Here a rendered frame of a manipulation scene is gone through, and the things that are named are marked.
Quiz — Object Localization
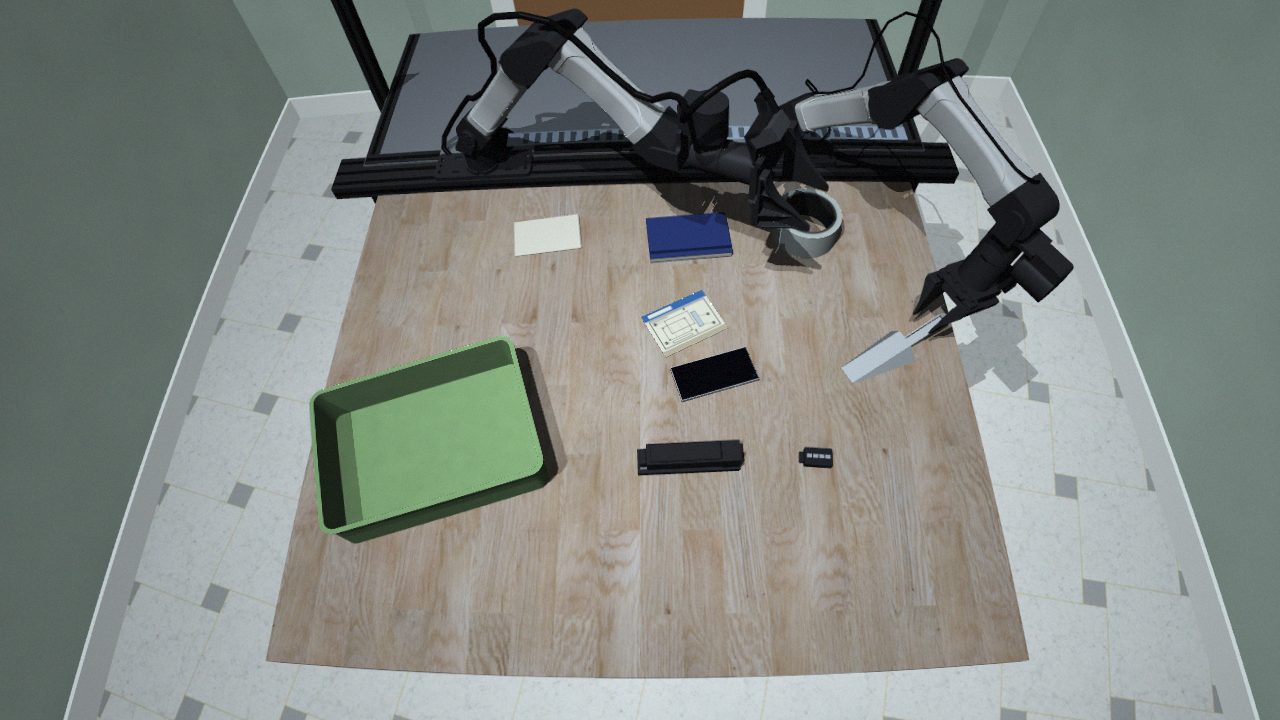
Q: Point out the black metal crossbar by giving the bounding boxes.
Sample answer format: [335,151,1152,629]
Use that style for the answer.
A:
[332,142,959,199]

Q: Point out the dark grey cylinder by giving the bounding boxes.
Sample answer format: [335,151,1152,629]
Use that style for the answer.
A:
[772,188,842,258]

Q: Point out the green rectangular tray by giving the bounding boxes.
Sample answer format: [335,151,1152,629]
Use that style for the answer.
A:
[308,336,549,544]

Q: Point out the blue notebook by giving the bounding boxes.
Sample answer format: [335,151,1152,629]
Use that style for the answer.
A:
[646,211,733,263]

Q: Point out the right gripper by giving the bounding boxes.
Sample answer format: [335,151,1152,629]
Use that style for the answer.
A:
[717,119,829,232]

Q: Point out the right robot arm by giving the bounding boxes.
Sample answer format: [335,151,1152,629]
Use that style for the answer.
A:
[434,8,791,181]

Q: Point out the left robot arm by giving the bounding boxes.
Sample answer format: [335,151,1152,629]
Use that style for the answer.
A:
[778,58,1074,304]

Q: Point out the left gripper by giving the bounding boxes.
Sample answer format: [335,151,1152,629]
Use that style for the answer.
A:
[913,245,1009,334]

